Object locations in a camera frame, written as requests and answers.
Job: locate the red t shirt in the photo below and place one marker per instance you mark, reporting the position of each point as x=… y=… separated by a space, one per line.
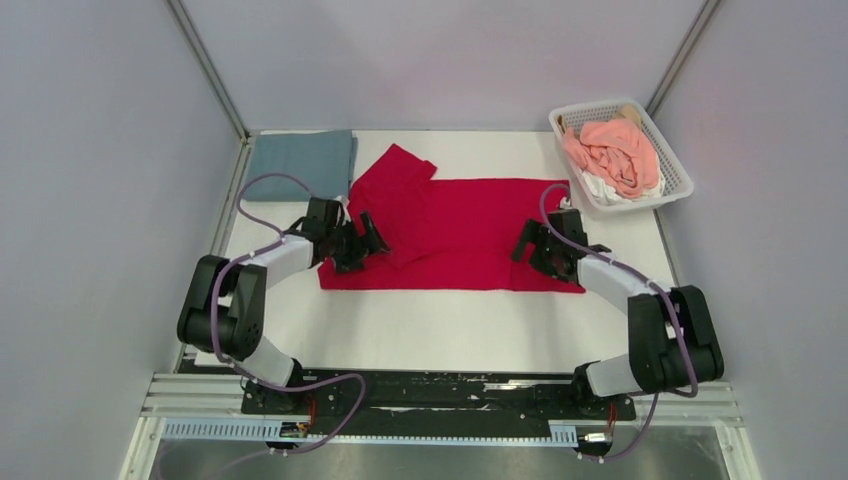
x=445 y=234

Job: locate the pink t shirt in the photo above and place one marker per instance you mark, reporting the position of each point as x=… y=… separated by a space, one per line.
x=618 y=153

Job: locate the beige garment in basket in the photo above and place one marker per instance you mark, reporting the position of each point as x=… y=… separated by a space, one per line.
x=628 y=112

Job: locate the folded blue t shirt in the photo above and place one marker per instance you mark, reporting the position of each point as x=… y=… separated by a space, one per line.
x=301 y=166

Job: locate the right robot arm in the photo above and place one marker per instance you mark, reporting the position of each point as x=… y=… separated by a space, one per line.
x=672 y=343

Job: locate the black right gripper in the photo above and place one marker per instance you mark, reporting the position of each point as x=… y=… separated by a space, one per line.
x=530 y=233

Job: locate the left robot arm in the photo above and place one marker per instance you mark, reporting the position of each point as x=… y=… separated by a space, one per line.
x=224 y=308

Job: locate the aluminium frame rail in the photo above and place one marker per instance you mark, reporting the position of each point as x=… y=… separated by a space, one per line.
x=207 y=406

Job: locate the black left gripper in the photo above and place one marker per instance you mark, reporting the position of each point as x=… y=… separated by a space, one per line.
x=352 y=263

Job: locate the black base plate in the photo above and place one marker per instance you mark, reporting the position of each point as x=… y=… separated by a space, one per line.
x=409 y=403

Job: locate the white t shirt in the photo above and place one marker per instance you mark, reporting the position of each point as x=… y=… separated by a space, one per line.
x=608 y=195

